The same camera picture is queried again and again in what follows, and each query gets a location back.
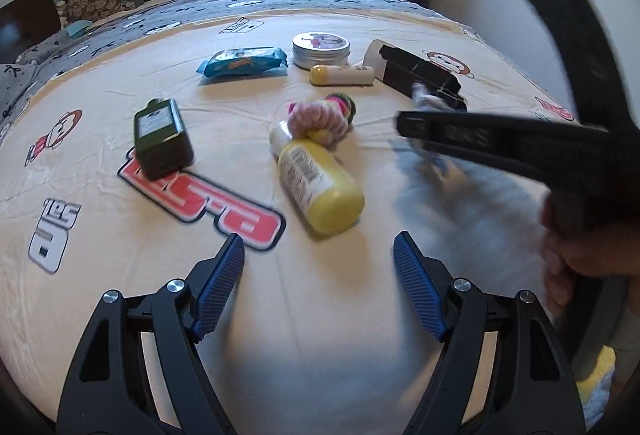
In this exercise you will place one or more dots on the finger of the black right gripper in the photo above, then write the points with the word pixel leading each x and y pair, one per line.
pixel 562 156

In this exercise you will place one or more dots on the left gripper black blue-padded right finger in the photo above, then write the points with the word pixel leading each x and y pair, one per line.
pixel 531 387

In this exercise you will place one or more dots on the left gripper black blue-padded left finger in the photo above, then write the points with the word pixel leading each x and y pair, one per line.
pixel 136 368

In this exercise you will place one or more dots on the black white box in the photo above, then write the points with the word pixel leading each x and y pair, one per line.
pixel 400 70

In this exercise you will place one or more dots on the pink green knitted toy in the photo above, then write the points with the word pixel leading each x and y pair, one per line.
pixel 323 121

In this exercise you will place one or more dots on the yellow lotion bottle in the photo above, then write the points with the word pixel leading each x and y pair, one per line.
pixel 324 192

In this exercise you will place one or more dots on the dark green bottle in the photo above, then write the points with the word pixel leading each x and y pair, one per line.
pixel 161 143

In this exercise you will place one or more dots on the person's right hand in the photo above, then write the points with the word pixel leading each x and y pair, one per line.
pixel 603 253

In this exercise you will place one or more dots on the cream printed bed sheet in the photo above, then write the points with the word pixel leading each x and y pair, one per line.
pixel 319 337

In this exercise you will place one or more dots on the small yellow white tube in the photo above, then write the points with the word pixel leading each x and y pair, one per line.
pixel 334 75

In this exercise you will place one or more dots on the round silver tin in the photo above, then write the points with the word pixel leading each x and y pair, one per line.
pixel 320 48

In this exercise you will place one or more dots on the blue wet wipes pack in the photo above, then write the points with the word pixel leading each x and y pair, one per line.
pixel 241 62

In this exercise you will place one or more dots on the grey patterned blanket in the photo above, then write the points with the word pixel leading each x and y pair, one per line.
pixel 22 78

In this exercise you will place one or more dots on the dark wooden headboard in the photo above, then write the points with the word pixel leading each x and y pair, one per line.
pixel 26 23

